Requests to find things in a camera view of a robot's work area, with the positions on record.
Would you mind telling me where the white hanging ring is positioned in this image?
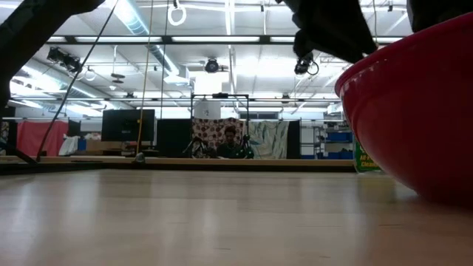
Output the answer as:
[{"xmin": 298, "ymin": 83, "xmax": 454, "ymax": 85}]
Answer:
[{"xmin": 167, "ymin": 0, "xmax": 188, "ymax": 27}]

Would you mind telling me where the yellow cable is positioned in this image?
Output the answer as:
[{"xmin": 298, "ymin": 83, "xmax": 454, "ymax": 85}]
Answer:
[{"xmin": 133, "ymin": 0, "xmax": 154, "ymax": 164}]

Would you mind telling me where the silver ventilation duct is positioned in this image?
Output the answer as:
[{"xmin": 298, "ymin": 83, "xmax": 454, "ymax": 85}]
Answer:
[{"xmin": 112, "ymin": 0, "xmax": 191, "ymax": 81}]

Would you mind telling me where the large red plastic bowl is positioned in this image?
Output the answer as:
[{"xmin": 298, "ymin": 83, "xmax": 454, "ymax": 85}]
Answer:
[{"xmin": 334, "ymin": 13, "xmax": 473, "ymax": 208}]

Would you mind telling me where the black metal stand frame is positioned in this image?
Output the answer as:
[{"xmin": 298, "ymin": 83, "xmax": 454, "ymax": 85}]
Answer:
[{"xmin": 189, "ymin": 92, "xmax": 251, "ymax": 159}]

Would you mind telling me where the person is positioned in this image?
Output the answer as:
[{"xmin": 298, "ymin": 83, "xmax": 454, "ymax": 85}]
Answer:
[{"xmin": 215, "ymin": 125, "xmax": 248, "ymax": 160}]

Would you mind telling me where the narrow black partition panel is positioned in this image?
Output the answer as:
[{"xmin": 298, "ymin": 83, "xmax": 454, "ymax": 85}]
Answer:
[{"xmin": 287, "ymin": 119, "xmax": 302, "ymax": 160}]

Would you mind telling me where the black computer monitor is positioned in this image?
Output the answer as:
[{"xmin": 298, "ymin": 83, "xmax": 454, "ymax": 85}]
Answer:
[{"xmin": 101, "ymin": 109, "xmax": 156, "ymax": 143}]

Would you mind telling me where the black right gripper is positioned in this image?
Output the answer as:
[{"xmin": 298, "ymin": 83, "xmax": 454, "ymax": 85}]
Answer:
[{"xmin": 276, "ymin": 0, "xmax": 378, "ymax": 64}]

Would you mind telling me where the white cylindrical lamp shade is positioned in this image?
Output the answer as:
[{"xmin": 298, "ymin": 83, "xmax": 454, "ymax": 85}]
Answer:
[{"xmin": 193, "ymin": 99, "xmax": 222, "ymax": 120}]

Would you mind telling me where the blue storage bin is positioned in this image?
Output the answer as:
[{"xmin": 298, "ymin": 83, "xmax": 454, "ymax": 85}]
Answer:
[{"xmin": 326, "ymin": 132, "xmax": 354, "ymax": 143}]

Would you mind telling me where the round black ceiling camera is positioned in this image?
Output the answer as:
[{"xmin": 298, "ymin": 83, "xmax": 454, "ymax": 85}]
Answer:
[{"xmin": 204, "ymin": 58, "xmax": 220, "ymax": 74}]

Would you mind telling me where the black ceiling light fixture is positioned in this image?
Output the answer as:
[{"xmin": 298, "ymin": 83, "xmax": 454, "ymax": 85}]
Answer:
[{"xmin": 46, "ymin": 46, "xmax": 83, "ymax": 74}]

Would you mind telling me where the green leaf patterned cloth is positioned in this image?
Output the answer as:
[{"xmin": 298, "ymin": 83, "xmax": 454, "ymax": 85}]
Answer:
[{"xmin": 246, "ymin": 120, "xmax": 290, "ymax": 160}]

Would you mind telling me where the red dotted patterned cloth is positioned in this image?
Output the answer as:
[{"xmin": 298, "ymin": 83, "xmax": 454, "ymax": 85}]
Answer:
[{"xmin": 191, "ymin": 117, "xmax": 245, "ymax": 159}]

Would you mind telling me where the red hanging cloth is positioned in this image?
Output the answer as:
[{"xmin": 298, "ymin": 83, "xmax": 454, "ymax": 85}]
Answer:
[{"xmin": 16, "ymin": 120, "xmax": 70, "ymax": 157}]

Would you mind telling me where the black ceiling camera with cable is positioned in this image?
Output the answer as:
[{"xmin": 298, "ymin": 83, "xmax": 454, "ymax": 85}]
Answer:
[{"xmin": 293, "ymin": 52, "xmax": 320, "ymax": 77}]

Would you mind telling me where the black cable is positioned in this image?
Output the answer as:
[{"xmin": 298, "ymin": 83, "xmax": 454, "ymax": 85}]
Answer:
[{"xmin": 35, "ymin": 0, "xmax": 120, "ymax": 163}]

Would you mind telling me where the green cleaner container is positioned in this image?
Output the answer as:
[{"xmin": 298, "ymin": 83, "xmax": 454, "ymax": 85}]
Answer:
[{"xmin": 352, "ymin": 137, "xmax": 382, "ymax": 174}]

